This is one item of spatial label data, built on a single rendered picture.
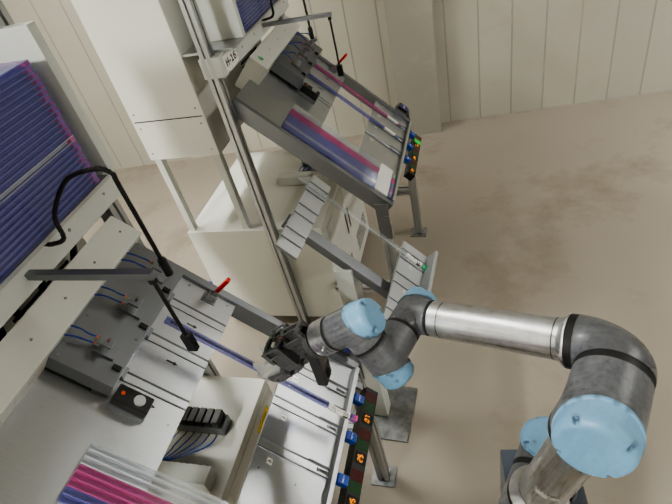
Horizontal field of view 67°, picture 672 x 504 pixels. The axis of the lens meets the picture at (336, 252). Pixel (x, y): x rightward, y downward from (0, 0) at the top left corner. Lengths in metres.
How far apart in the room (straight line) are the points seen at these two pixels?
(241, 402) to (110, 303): 0.59
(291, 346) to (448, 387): 1.28
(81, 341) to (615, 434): 0.95
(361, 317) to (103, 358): 0.53
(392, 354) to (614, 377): 0.38
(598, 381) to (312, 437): 0.71
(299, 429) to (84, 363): 0.51
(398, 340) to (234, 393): 0.76
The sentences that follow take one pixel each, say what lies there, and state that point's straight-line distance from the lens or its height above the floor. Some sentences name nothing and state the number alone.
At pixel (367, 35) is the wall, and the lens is 3.84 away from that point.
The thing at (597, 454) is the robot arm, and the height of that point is 1.13.
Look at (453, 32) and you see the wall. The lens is 3.85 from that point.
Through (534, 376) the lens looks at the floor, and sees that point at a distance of 2.29.
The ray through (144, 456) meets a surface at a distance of 1.15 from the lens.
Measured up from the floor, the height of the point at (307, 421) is 0.78.
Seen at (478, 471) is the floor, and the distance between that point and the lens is 2.07.
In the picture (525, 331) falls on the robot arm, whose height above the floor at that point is 1.13.
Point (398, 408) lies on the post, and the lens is 2.20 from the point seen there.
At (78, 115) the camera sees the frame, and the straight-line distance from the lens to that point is 1.19.
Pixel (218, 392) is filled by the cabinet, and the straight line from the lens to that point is 1.67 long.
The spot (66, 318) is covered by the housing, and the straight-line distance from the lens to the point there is 1.15.
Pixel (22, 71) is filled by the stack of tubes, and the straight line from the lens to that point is 1.14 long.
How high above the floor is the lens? 1.86
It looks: 39 degrees down
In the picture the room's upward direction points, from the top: 15 degrees counter-clockwise
